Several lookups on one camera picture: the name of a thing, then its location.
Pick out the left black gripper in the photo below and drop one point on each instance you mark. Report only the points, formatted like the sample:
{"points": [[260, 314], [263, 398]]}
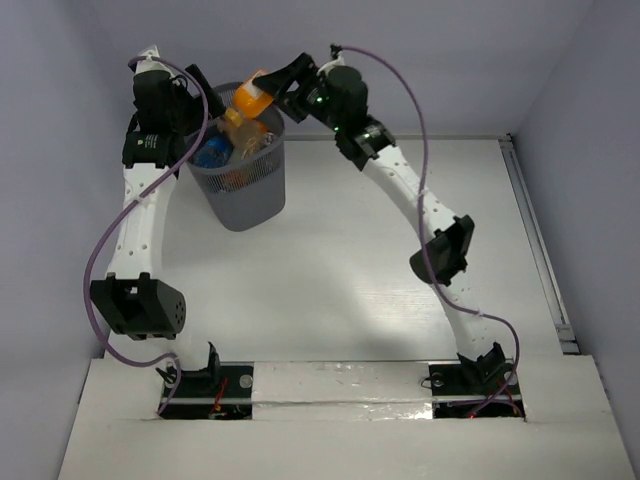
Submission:
{"points": [[193, 88]]}

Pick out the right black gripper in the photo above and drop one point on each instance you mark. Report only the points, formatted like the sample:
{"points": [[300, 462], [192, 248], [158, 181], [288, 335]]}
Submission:
{"points": [[276, 82]]}

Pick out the small orange juice bottle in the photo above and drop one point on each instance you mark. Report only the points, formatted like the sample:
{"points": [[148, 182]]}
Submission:
{"points": [[250, 100]]}

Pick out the orange bottle blue white label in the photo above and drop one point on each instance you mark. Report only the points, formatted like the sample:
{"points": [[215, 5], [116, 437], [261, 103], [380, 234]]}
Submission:
{"points": [[246, 135]]}

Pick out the blue tinted water bottle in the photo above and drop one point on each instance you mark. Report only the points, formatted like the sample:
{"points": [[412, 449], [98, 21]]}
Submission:
{"points": [[214, 153]]}

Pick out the clear ribbed plastic bottle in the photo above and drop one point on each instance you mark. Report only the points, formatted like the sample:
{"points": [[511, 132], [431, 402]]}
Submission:
{"points": [[268, 139]]}

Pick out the orange bottle white cap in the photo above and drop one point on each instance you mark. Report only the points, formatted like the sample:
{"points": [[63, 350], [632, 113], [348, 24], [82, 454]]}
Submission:
{"points": [[236, 179]]}

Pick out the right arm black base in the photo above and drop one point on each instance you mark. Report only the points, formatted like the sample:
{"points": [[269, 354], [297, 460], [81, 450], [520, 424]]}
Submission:
{"points": [[453, 397]]}

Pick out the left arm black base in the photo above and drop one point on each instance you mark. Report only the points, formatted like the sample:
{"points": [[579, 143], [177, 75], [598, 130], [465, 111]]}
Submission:
{"points": [[198, 398]]}

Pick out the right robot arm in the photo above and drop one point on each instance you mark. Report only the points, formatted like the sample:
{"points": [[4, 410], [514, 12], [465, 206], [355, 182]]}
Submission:
{"points": [[336, 95]]}

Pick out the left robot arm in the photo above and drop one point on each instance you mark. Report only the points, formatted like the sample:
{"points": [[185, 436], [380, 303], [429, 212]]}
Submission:
{"points": [[133, 312]]}

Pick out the grey mesh waste bin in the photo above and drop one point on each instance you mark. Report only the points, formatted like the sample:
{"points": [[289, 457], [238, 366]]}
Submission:
{"points": [[265, 195]]}

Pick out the silver foil tape strip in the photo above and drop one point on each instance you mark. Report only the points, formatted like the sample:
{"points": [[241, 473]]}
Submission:
{"points": [[340, 391]]}

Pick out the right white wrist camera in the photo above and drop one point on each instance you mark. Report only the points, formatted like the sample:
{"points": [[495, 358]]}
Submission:
{"points": [[332, 57]]}

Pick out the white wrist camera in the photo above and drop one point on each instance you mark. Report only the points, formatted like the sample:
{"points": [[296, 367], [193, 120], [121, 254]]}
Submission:
{"points": [[145, 61], [332, 57]]}

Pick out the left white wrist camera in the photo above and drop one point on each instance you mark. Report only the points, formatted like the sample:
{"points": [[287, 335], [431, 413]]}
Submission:
{"points": [[145, 61]]}

